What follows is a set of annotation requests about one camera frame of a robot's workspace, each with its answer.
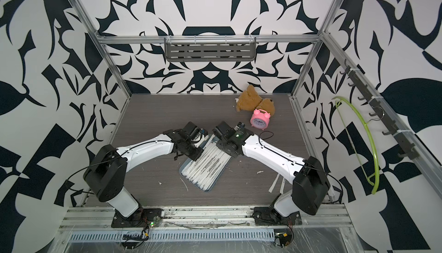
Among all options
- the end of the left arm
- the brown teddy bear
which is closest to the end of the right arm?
the end of the left arm

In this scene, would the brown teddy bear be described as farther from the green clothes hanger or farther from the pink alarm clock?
the green clothes hanger

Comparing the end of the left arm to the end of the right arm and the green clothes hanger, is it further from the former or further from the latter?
the green clothes hanger

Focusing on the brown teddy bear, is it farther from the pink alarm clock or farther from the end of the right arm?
the end of the right arm

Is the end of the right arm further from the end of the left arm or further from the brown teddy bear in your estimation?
the brown teddy bear

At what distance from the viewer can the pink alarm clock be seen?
983 millimetres
